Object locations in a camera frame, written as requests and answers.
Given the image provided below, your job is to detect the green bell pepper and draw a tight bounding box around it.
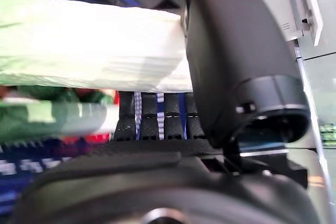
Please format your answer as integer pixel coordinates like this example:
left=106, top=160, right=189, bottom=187
left=28, top=86, right=79, bottom=103

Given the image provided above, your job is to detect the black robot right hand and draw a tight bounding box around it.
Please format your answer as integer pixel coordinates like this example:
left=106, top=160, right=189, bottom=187
left=10, top=0, right=320, bottom=224

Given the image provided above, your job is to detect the white desk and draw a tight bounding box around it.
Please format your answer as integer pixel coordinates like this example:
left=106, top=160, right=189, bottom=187
left=282, top=0, right=325, bottom=48

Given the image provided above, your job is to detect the small red pepper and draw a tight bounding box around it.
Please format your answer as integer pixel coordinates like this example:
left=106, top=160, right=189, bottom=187
left=83, top=132, right=111, bottom=145

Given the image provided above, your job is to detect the blue plastic shopping basket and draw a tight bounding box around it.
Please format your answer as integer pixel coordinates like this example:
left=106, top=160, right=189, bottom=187
left=0, top=0, right=195, bottom=224

